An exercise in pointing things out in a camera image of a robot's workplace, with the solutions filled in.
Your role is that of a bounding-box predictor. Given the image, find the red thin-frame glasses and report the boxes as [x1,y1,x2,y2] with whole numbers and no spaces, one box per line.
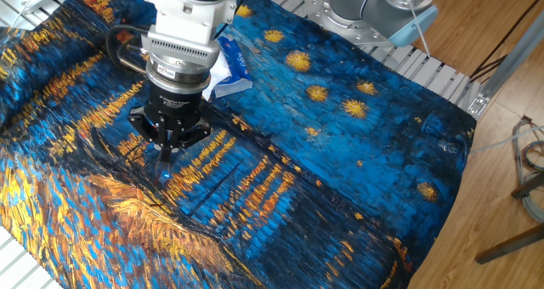
[152,157,176,186]

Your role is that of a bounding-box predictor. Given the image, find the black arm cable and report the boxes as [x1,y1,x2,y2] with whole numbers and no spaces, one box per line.
[105,0,252,76]

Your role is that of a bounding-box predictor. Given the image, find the blue white tissue pack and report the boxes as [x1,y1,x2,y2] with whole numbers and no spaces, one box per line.
[201,36,254,102]

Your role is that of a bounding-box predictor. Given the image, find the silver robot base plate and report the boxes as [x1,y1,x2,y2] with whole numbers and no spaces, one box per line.
[305,0,386,48]

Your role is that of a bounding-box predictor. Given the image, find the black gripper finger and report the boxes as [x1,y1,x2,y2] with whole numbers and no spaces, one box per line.
[127,106,169,163]
[167,117,213,163]

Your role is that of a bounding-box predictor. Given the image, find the thin white cable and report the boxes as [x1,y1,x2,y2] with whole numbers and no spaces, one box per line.
[468,125,544,155]

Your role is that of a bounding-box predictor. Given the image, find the black floor cable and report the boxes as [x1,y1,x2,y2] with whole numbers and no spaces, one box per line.
[468,0,544,84]

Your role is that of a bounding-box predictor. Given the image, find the starry night painted tablecloth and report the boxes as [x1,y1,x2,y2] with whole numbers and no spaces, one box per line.
[0,0,477,289]

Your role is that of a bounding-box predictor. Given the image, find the grey floor cable bundle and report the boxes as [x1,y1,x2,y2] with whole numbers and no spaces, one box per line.
[512,115,544,224]

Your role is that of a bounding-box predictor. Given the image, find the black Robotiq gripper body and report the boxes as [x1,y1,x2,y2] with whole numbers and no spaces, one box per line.
[143,87,203,131]

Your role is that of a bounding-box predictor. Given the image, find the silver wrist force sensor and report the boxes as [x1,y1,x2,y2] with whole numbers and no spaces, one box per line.
[144,53,213,96]

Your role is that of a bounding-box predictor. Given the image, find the white zip tie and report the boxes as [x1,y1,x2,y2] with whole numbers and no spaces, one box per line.
[408,3,433,59]

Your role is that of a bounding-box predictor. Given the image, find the dark wooden furniture leg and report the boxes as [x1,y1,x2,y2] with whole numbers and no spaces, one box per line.
[511,172,544,199]
[474,223,544,264]

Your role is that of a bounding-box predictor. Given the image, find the aluminium frame beam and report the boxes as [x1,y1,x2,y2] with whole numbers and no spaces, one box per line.
[466,10,544,121]

